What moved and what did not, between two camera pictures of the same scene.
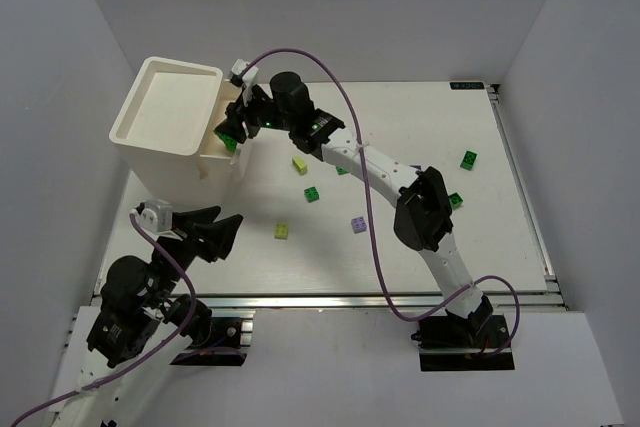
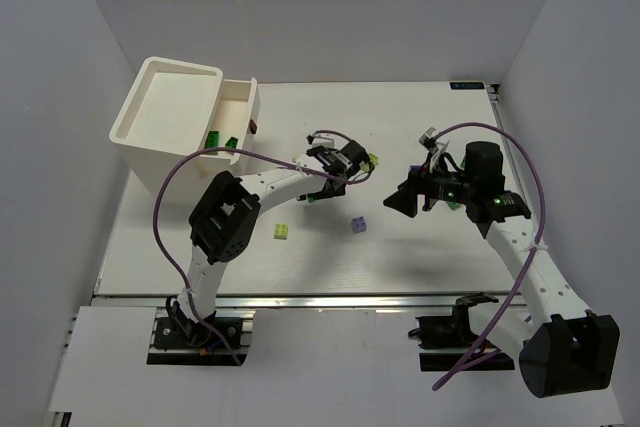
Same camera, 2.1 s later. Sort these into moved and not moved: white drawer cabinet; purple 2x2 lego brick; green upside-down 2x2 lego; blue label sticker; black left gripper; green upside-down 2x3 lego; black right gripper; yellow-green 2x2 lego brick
Moved: green upside-down 2x3 lego; black right gripper; black left gripper
Not moved: blue label sticker; purple 2x2 lego brick; yellow-green 2x2 lego brick; green upside-down 2x2 lego; white drawer cabinet
